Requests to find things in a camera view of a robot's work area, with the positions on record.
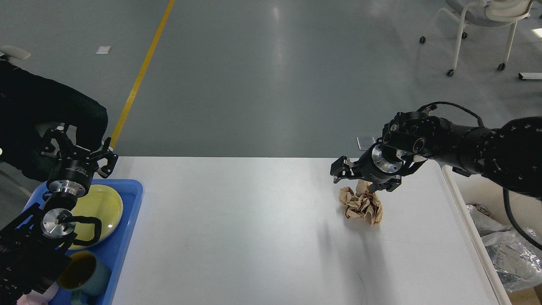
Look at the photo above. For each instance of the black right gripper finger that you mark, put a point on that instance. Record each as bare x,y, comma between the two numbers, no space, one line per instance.
389,186
343,168

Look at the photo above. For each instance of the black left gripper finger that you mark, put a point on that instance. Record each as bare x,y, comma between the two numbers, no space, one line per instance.
57,144
103,161

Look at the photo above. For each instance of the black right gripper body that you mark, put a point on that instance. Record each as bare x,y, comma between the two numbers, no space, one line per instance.
378,164

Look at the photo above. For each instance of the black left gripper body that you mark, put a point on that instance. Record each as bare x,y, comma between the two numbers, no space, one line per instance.
71,176

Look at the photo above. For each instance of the brown paper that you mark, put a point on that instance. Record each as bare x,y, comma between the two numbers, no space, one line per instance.
360,203

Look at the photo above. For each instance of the yellow plastic plate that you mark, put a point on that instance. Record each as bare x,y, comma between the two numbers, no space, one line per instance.
102,202

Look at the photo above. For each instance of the foil sheet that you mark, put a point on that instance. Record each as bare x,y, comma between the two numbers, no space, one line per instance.
485,225

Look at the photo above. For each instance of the pink mug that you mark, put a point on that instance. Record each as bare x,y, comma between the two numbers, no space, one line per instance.
35,298

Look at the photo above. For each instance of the foil tray front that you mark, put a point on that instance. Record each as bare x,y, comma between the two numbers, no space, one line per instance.
516,261

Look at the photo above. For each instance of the crushed red can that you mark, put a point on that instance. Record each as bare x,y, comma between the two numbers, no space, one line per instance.
482,209

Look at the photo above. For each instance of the brown paper bag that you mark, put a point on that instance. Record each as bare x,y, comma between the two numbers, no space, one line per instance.
531,296

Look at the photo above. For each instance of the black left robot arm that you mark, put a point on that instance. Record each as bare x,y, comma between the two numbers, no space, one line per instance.
34,244

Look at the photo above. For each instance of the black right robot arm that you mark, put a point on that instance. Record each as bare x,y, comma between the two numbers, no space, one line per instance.
510,156

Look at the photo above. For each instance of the floor socket plate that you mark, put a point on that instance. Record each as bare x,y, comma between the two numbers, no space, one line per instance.
365,143

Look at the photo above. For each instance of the person in black clothes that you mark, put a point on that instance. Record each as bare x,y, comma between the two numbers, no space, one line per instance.
29,100

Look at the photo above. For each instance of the beige plastic bin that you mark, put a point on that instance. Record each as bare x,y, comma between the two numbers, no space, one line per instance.
477,189

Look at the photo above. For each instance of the blue plastic tray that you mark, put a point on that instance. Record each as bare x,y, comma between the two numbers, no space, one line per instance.
112,250

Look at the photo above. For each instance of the teal mug yellow inside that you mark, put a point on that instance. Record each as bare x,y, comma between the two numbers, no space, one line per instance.
86,277

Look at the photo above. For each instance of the yellow floor tape line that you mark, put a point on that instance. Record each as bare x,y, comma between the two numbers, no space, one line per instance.
140,75

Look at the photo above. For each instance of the white chair leg right edge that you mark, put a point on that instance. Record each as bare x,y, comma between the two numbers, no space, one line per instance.
530,75

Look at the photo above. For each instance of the white office chair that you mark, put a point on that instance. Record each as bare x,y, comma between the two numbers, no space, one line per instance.
481,14

